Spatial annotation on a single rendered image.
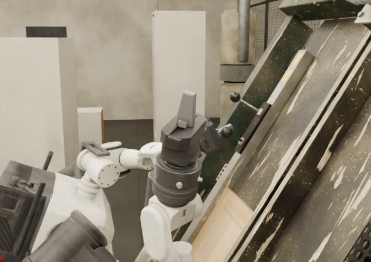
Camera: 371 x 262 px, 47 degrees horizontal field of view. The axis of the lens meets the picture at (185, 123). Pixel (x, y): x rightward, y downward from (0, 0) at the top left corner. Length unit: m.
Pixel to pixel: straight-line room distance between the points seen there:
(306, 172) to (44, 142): 2.67
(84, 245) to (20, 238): 0.18
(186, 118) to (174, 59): 4.16
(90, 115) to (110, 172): 5.11
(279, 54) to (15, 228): 1.16
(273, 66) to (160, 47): 3.24
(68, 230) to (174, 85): 4.10
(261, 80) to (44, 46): 2.10
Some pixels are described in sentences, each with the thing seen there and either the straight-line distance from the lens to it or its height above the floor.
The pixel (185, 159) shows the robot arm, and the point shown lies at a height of 1.53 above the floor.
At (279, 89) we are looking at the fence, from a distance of 1.50.
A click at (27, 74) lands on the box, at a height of 1.48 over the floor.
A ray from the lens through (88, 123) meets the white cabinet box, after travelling 6.20.
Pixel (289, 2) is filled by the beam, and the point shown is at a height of 1.88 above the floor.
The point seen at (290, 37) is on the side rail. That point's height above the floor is 1.75.
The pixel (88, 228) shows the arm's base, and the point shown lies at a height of 1.36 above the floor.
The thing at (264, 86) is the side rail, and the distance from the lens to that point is 1.73.
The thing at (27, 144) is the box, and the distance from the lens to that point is 3.57.
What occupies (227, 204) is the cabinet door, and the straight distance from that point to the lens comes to 1.44.
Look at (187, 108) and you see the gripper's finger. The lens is 0.74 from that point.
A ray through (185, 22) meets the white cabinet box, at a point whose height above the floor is 1.92.
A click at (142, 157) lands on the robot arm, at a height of 1.35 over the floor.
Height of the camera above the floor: 1.74
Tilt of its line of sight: 11 degrees down
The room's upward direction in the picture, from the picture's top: straight up
